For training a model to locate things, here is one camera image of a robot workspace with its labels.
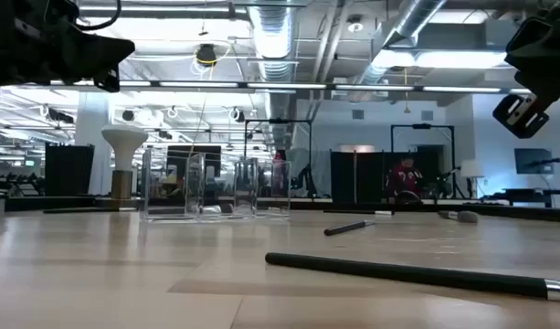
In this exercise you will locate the long ceiling light bar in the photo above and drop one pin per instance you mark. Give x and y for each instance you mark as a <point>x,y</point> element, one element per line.
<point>284,85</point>

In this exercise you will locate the large fluffy makeup brush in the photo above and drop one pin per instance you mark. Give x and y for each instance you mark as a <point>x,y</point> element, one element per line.
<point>467,216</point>

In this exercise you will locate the clear acrylic organizer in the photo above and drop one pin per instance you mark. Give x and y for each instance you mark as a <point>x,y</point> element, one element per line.
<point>215,215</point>

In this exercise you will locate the black background robot arm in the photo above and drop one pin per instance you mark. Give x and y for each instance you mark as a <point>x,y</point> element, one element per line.
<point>549,161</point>

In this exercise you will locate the small black marker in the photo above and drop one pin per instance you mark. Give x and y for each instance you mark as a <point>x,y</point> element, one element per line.
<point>345,227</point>

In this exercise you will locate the black room divider panels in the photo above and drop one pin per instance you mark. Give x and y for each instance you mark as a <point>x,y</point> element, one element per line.
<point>366,178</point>

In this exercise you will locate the black aluminium table frame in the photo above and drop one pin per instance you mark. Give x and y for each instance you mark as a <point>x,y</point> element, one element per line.
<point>56,203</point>

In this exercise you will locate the dark wall monitor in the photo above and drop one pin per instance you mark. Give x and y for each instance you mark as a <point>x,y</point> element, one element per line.
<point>533,161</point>

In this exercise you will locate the person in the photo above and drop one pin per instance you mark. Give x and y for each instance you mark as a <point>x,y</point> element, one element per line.
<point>405,178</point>

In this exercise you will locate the black metal rig frame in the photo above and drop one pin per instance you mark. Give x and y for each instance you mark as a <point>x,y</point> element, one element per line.
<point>421,126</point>
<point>279,121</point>

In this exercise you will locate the white mushroom lamp gold base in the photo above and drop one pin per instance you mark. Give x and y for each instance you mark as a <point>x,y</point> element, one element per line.
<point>124,141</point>

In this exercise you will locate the black folding partition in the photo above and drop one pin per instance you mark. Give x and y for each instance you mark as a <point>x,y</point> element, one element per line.
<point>69,169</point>

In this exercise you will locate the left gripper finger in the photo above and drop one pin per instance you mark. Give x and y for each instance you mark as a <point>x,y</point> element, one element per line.
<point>108,81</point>
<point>92,50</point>

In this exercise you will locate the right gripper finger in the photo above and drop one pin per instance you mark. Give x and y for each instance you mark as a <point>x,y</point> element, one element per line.
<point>512,119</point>

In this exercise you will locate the black background table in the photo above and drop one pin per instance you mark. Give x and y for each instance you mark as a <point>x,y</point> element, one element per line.
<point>526,194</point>

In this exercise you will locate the silver ventilation duct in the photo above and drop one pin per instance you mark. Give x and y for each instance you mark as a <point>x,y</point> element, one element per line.
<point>272,32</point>
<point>412,18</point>

